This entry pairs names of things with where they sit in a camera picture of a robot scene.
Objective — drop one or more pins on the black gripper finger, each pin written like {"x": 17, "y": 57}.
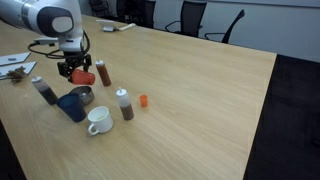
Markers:
{"x": 87, "y": 62}
{"x": 64, "y": 70}

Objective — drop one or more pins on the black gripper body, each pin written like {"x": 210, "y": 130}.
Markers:
{"x": 75, "y": 61}

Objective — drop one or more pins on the red plastic cup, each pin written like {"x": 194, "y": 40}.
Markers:
{"x": 83, "y": 77}

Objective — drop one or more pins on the dark blue plastic cup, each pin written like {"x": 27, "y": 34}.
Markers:
{"x": 72, "y": 108}

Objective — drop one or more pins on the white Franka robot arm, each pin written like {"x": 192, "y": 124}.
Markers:
{"x": 40, "y": 16}

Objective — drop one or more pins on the red-brown sauce squeeze bottle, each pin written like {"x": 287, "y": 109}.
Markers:
{"x": 103, "y": 74}

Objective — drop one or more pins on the dark sauce squeeze bottle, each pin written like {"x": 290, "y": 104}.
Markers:
{"x": 45, "y": 91}

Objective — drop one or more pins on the half-full brown squeeze bottle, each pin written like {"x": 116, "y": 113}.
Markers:
{"x": 125, "y": 104}

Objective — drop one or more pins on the small metal pot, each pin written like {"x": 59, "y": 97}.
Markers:
{"x": 84, "y": 95}

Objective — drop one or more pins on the white paper sheet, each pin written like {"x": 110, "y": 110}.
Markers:
{"x": 20, "y": 56}
{"x": 28, "y": 67}

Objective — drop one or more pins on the white tablet stand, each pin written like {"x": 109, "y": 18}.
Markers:
{"x": 107, "y": 25}

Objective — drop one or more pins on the brown dried clump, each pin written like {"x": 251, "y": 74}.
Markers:
{"x": 16, "y": 75}

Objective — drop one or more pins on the black mesh office chair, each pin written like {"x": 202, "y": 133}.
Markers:
{"x": 190, "y": 16}
{"x": 99, "y": 7}
{"x": 230, "y": 28}

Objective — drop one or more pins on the white ceramic mug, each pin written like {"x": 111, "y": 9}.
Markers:
{"x": 100, "y": 120}

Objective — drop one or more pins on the tiny orange cup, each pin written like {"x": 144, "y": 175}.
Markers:
{"x": 143, "y": 101}

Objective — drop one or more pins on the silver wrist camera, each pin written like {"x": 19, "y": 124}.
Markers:
{"x": 45, "y": 40}

